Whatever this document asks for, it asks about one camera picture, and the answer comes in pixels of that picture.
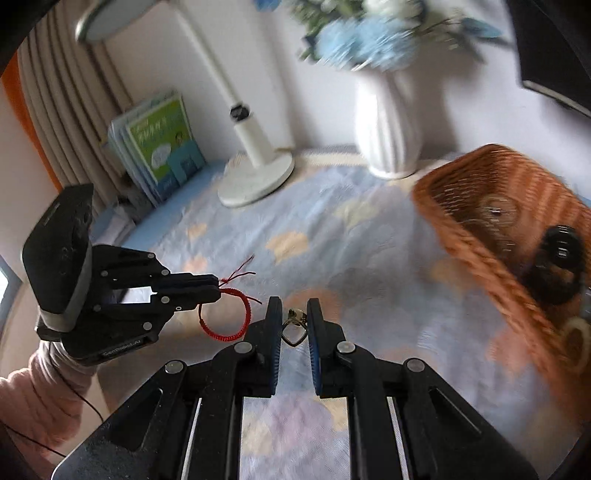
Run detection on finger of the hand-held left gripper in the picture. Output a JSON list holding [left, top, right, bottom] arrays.
[[95, 288, 223, 335], [92, 246, 220, 298]]

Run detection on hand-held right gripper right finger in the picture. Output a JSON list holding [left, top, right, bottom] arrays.
[[307, 298, 541, 480]]

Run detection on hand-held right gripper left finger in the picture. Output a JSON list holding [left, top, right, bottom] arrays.
[[51, 296, 283, 480]]

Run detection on small metal keyring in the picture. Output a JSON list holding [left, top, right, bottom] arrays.
[[281, 308, 308, 347]]

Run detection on red string bracelet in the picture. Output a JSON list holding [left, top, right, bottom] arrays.
[[198, 255, 263, 343]]

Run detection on orange wicker basket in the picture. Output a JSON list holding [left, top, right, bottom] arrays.
[[411, 144, 591, 411]]

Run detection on clear pearl bracelet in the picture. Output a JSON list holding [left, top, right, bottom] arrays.
[[480, 196, 519, 252]]

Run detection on cream coil hair tie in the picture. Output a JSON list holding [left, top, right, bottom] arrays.
[[561, 316, 591, 370]]

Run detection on black wrist watch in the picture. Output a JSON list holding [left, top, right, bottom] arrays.
[[526, 225, 583, 305]]

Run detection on person's left forearm pink sleeve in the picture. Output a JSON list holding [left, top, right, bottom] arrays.
[[0, 339, 100, 462]]

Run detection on white tissue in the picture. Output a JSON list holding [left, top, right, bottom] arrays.
[[99, 205, 134, 241]]

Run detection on grey rolled cloth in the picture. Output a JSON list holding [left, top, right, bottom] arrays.
[[115, 194, 148, 220]]

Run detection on patterned blue orange tablecloth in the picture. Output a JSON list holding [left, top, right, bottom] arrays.
[[97, 161, 578, 480]]

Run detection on row of thin books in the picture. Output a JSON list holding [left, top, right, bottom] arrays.
[[107, 90, 185, 204]]

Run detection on green cover book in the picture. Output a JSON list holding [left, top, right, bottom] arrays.
[[127, 97, 206, 195]]

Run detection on beige curtain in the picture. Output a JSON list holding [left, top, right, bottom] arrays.
[[16, 0, 134, 217]]

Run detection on white desk lamp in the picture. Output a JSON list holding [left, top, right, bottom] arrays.
[[75, 0, 295, 208]]

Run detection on white ribbed strip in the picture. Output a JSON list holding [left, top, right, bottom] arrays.
[[277, 147, 370, 166]]

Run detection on white ribbed vase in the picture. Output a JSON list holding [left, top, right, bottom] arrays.
[[353, 69, 426, 180]]

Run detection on blue and white artificial flowers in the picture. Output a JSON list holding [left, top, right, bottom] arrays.
[[256, 0, 504, 72]]

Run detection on black wall television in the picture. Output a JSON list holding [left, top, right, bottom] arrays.
[[505, 0, 591, 118]]

